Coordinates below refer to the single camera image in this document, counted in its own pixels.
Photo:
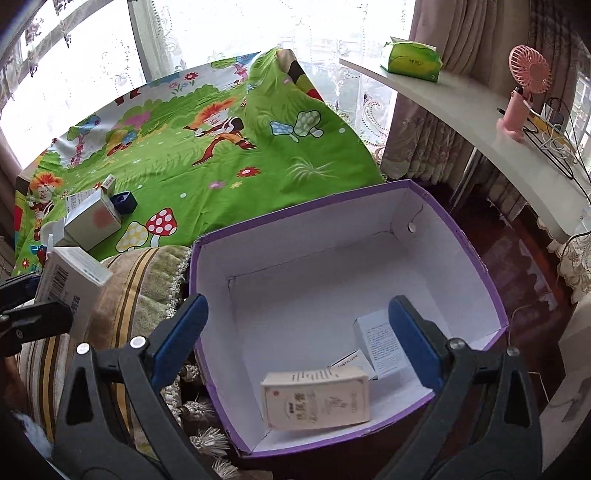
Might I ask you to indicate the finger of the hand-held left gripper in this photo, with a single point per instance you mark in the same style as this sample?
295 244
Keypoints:
41 318
16 284

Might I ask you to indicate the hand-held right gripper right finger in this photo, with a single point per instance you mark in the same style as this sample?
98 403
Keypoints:
411 339

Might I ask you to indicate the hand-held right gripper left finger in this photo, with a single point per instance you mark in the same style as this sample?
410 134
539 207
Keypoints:
184 330

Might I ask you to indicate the white barcode carton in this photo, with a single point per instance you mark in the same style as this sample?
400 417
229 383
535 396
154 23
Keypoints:
76 277

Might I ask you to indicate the purple cardboard storage box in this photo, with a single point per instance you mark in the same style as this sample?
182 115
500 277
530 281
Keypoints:
323 258

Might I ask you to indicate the white text-printed carton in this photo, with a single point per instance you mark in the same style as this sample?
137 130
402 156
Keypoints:
378 341

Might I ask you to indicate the small flat white carton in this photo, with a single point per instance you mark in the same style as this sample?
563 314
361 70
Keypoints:
346 359

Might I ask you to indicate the white carton with pink dot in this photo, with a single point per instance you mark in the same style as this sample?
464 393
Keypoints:
94 219

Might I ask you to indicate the pale blue white carton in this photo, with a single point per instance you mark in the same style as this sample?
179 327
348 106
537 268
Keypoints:
76 201

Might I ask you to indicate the cream printed carton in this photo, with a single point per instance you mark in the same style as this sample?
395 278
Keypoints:
316 399

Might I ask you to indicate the white fuzzy sleeve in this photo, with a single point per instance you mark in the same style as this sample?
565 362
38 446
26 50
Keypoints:
30 431

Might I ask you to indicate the small dark blue box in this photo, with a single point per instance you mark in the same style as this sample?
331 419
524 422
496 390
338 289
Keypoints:
123 202

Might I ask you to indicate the small white red-marked carton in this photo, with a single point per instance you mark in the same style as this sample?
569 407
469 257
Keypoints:
107 183

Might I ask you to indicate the white cabinet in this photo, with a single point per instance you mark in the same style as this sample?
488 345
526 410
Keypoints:
570 378

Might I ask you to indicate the green cartoon printed bedsheet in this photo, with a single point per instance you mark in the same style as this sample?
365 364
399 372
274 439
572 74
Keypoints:
277 175

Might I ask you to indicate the cream lace cloth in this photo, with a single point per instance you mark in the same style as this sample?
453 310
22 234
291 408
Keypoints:
577 267

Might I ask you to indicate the white curved shelf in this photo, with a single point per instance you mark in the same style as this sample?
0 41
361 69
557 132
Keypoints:
461 106

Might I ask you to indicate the pink handheld fan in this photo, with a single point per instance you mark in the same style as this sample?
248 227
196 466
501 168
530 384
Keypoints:
517 110

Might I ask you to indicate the green tissue pack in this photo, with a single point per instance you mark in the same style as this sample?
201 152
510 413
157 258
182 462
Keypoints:
411 57

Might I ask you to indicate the white lace curtain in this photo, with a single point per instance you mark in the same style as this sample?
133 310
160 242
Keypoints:
207 27

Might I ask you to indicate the beige drape curtain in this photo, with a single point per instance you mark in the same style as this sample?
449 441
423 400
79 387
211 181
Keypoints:
443 27

